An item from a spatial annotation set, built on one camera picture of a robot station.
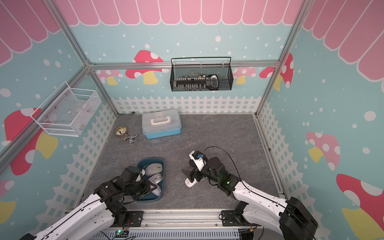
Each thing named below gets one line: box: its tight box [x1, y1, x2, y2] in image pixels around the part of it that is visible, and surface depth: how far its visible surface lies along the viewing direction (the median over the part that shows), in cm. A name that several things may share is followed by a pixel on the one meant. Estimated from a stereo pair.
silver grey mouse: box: [148, 173, 164, 197], surface depth 87 cm
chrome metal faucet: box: [127, 134, 138, 144], surface depth 107 cm
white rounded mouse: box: [184, 177, 198, 188], surface depth 87 cm
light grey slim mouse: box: [145, 163, 163, 176], surface depth 91 cm
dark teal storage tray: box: [136, 157, 165, 202], surface depth 90 cm
